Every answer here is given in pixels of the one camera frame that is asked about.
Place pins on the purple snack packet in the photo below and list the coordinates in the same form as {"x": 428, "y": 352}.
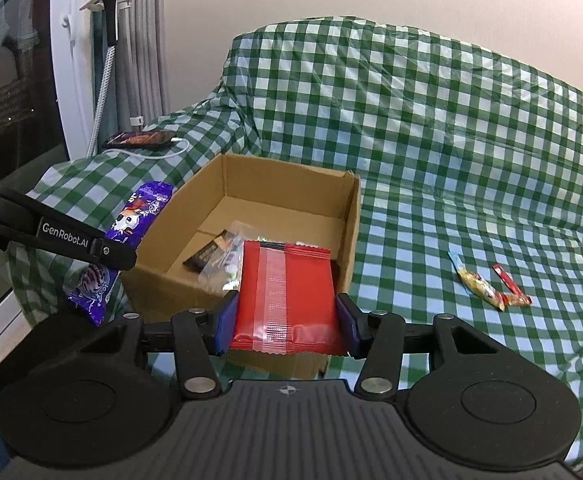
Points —
{"x": 141, "y": 210}

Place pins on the black handheld device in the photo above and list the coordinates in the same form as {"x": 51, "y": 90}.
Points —
{"x": 106, "y": 10}

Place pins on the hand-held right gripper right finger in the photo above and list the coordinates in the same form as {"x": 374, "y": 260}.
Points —
{"x": 346, "y": 325}

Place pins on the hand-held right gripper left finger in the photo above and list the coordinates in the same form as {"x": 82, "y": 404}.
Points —
{"x": 226, "y": 322}

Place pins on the yellow snack packet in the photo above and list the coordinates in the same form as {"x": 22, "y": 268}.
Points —
{"x": 479, "y": 285}

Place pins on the black smartphone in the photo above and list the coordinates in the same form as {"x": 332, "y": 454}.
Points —
{"x": 139, "y": 139}

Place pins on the clear candy bag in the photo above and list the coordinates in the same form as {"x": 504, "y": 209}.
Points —
{"x": 221, "y": 272}

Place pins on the green checkered cloth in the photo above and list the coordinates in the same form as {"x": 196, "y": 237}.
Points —
{"x": 421, "y": 135}

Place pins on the cardboard box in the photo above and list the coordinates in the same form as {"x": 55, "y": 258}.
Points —
{"x": 281, "y": 195}

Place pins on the white charger plug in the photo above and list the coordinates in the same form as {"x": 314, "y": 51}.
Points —
{"x": 137, "y": 121}

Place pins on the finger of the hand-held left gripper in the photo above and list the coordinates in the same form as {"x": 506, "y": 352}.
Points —
{"x": 114, "y": 255}

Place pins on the brown chocolate bar packet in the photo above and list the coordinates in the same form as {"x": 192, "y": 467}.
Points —
{"x": 204, "y": 255}

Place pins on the garment steamer on stand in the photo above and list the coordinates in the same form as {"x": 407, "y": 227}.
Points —
{"x": 146, "y": 60}

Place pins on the small red snack packet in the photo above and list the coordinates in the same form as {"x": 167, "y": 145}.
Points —
{"x": 514, "y": 295}

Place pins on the large red snack packet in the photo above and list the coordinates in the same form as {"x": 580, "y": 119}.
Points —
{"x": 286, "y": 300}

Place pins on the white window frame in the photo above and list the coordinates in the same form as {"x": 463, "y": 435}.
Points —
{"x": 71, "y": 60}

